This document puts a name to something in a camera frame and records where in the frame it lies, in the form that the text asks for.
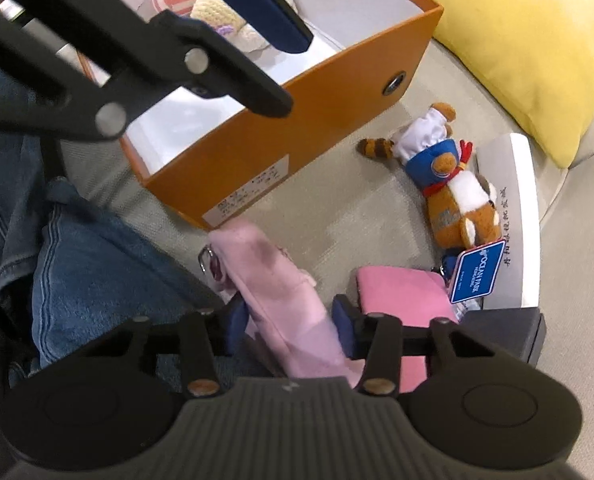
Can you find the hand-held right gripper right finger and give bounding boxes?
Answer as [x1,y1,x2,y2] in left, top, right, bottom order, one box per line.
[332,295,515,396]

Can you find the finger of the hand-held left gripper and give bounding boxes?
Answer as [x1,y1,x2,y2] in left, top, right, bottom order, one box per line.
[193,0,314,54]
[0,0,294,142]

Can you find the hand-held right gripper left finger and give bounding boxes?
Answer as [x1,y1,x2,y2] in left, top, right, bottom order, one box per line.
[84,297,253,397]

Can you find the pale pink cloth pouch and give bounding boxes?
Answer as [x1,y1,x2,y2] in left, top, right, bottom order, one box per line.
[198,217,365,390]

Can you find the pink fuzzy case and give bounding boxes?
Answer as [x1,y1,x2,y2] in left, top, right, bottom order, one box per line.
[354,266,460,395]

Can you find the orange cardboard box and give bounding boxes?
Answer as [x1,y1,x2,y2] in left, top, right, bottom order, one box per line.
[77,0,444,231]

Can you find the dark grey box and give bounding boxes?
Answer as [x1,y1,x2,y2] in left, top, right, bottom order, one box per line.
[460,307,547,367]

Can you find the red panda plush toy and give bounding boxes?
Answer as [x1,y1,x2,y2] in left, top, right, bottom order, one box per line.
[357,102,507,306]

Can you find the cream crochet plush toy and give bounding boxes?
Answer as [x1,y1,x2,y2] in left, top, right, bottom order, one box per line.
[191,0,300,54]

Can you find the beige sofa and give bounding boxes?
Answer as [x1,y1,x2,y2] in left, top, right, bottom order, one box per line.
[27,0,594,480]

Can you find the person's legs in jeans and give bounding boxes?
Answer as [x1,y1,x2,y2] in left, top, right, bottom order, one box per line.
[0,62,273,391]

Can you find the white long box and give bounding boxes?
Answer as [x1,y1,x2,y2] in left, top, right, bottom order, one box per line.
[470,132,543,311]

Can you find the yellow pillow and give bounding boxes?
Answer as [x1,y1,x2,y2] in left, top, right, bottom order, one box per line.
[372,0,594,170]

